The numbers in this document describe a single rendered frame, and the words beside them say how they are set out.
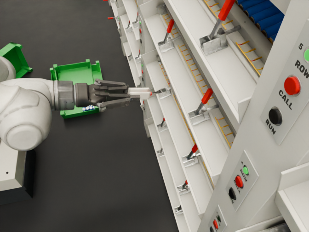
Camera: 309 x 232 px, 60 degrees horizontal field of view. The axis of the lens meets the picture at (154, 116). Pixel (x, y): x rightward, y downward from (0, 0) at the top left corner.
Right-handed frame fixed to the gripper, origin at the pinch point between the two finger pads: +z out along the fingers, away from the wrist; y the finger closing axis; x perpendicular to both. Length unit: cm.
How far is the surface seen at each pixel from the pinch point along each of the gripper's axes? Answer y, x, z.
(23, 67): -90, -62, -47
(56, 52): -104, -60, -26
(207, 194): 37.2, -0.2, 10.1
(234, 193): 48, 25, 0
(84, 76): -63, -47, -11
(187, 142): 20.9, -0.2, 10.2
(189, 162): 27.8, 0.6, 8.0
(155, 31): -9.4, 17.6, 4.2
